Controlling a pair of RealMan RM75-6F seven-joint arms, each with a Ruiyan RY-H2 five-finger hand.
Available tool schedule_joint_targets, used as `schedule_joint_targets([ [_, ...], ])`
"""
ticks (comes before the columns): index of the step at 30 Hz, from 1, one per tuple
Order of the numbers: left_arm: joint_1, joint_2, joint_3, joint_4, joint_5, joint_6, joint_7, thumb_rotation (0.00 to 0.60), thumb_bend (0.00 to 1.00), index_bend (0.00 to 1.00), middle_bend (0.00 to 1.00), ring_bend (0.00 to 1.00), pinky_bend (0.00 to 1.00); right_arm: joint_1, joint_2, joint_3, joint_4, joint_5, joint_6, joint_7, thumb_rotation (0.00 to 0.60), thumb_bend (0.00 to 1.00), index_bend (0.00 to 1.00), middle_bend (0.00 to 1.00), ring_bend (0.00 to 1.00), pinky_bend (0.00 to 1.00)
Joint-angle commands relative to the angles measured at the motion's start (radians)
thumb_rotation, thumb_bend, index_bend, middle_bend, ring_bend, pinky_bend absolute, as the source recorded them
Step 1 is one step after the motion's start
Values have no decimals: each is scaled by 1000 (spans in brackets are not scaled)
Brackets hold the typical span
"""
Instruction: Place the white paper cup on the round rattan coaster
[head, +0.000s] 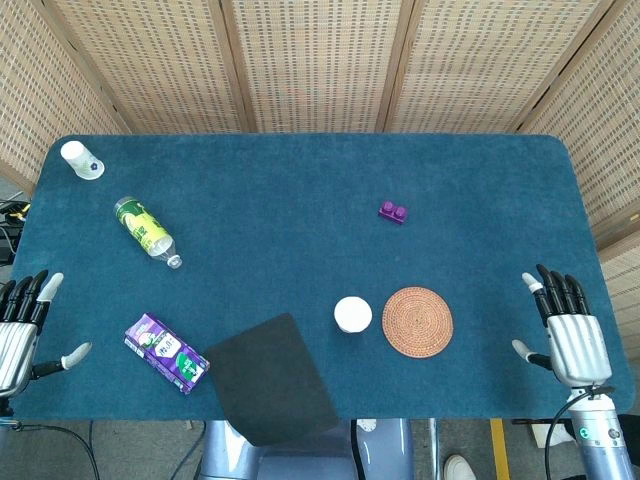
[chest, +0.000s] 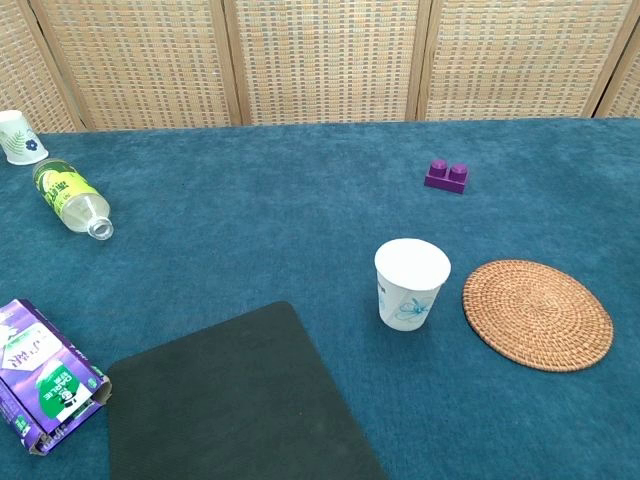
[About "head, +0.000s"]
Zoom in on plain white paper cup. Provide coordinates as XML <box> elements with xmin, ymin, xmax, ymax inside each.
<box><xmin>333</xmin><ymin>296</ymin><xmax>374</xmax><ymax>335</ymax></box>

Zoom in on purple toy building brick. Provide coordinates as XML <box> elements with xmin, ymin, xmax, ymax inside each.
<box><xmin>378</xmin><ymin>200</ymin><xmax>409</xmax><ymax>225</ymax></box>

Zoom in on white cup with flower print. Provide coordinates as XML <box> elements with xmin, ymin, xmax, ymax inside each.
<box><xmin>60</xmin><ymin>140</ymin><xmax>106</xmax><ymax>181</ymax></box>

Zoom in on white shoe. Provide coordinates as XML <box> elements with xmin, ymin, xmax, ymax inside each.
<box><xmin>443</xmin><ymin>453</ymin><xmax>479</xmax><ymax>480</ymax></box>

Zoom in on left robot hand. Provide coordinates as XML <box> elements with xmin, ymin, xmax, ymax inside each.
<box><xmin>0</xmin><ymin>269</ymin><xmax>93</xmax><ymax>399</ymax></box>

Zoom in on black equipment with cables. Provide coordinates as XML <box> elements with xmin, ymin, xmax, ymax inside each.
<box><xmin>0</xmin><ymin>198</ymin><xmax>32</xmax><ymax>267</ymax></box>

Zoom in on purple drink carton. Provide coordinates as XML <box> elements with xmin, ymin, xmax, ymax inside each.
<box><xmin>123</xmin><ymin>312</ymin><xmax>211</xmax><ymax>396</ymax></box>

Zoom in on brown round woven coaster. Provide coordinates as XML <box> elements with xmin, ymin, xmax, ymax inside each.
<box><xmin>381</xmin><ymin>285</ymin><xmax>455</xmax><ymax>359</ymax></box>

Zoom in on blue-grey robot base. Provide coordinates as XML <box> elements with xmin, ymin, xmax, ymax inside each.
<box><xmin>198</xmin><ymin>417</ymin><xmax>414</xmax><ymax>480</ymax></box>

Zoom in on black rectangular mat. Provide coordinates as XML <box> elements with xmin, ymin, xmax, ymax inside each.
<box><xmin>204</xmin><ymin>312</ymin><xmax>341</xmax><ymax>448</ymax></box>

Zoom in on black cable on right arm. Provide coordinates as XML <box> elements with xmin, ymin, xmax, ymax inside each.
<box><xmin>544</xmin><ymin>383</ymin><xmax>617</xmax><ymax>480</ymax></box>

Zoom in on woven folding screen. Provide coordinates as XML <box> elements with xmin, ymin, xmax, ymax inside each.
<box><xmin>0</xmin><ymin>0</ymin><xmax>640</xmax><ymax>351</ymax></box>

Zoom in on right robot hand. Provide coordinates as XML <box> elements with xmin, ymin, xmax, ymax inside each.
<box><xmin>511</xmin><ymin>264</ymin><xmax>614</xmax><ymax>388</ymax></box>

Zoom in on clear bottle with green label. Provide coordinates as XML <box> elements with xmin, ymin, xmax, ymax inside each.
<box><xmin>113</xmin><ymin>195</ymin><xmax>183</xmax><ymax>270</ymax></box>

